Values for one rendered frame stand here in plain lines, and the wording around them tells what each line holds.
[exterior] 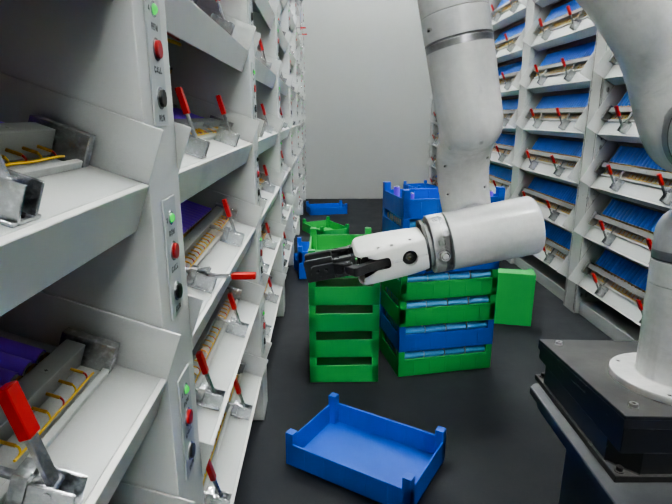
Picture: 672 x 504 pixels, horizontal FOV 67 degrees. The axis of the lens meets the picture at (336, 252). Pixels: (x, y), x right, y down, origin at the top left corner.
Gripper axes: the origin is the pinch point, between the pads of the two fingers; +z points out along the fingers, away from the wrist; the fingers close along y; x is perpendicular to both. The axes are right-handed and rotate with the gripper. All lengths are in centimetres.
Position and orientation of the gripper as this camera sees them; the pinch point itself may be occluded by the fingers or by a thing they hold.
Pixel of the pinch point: (319, 265)
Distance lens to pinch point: 73.6
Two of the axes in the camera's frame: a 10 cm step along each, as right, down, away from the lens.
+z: -9.8, 1.9, 0.1
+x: -1.9, -9.5, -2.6
